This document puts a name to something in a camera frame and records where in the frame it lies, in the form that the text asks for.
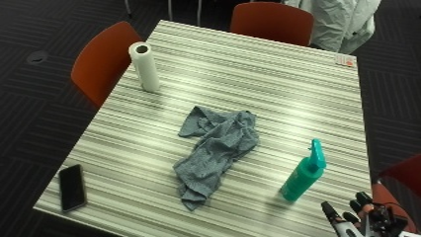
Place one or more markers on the white red sticker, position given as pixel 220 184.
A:
pixel 345 60

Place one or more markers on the black smartphone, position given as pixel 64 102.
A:
pixel 72 188

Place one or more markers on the metal chair legs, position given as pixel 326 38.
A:
pixel 169 8

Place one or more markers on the teal spray bottle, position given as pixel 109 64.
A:
pixel 302 177

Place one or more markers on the grey crumpled cloth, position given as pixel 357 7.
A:
pixel 215 148

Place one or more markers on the round black floor outlet cover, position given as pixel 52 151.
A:
pixel 37 57

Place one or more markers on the red chair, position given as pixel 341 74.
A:
pixel 272 21
pixel 405 174
pixel 103 62

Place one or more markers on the white paper towel roll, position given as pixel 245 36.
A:
pixel 145 67

